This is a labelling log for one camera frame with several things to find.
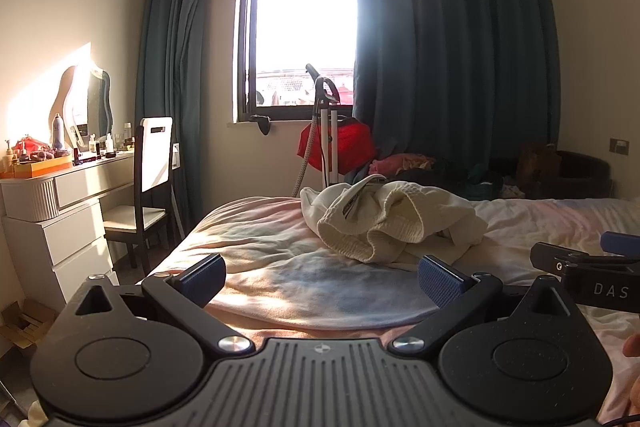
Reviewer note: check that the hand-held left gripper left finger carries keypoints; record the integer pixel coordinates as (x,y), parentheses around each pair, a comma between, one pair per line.
(202,279)

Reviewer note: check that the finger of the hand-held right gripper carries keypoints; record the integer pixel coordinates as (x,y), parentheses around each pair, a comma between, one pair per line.
(622,243)
(560,257)

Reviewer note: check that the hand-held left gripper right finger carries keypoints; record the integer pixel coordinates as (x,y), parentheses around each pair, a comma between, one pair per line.
(440,282)

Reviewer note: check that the black clothes pile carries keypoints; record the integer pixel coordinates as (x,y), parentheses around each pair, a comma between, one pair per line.
(450,179)

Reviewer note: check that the pink clothes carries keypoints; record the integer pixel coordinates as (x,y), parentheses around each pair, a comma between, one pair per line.
(400,164)

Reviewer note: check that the person's right hand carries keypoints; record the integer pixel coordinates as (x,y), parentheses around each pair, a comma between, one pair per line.
(634,372)

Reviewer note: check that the dark armchair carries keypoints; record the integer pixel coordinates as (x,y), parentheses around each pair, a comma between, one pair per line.
(585,172)

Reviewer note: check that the patterned light cloth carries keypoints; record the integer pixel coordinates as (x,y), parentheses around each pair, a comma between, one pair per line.
(512,192)

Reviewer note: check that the bed with pastel blanket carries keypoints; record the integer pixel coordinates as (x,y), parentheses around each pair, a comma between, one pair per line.
(280,257)

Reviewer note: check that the brown cardboard box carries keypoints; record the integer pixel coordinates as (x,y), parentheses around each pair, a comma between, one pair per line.
(537,162)

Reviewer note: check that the green garment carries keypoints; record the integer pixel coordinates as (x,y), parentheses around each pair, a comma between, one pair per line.
(482,184)

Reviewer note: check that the white backed dark chair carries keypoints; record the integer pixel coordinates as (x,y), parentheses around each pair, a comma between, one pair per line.
(155,157)

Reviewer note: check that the white dressing table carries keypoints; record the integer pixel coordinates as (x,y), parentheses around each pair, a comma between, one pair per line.
(60,227)

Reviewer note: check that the black object on sill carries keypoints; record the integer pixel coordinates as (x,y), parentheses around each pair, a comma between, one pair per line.
(262,124)

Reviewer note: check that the red cloth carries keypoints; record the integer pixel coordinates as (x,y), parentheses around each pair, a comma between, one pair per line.
(350,142)

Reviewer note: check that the standing garment steamer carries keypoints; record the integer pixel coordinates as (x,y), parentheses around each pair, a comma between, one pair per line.
(327,132)

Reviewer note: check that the orange tray box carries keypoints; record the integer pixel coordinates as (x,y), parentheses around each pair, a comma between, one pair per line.
(45,167)

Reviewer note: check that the wavy table mirror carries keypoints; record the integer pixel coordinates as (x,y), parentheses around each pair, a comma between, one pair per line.
(97,107)

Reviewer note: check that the white spray bottle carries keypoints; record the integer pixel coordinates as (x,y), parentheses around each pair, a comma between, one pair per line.
(58,132)

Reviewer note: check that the narrow teal curtain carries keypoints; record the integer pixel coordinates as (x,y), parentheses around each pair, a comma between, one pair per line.
(170,57)

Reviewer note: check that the wide teal curtain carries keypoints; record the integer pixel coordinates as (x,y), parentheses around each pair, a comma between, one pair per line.
(450,57)

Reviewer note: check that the dark framed window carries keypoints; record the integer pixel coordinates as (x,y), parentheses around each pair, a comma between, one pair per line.
(300,32)

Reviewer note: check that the wall socket plate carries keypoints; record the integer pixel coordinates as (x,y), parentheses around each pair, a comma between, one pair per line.
(619,145)

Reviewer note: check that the white wall box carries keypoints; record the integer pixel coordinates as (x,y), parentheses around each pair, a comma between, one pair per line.
(176,156)

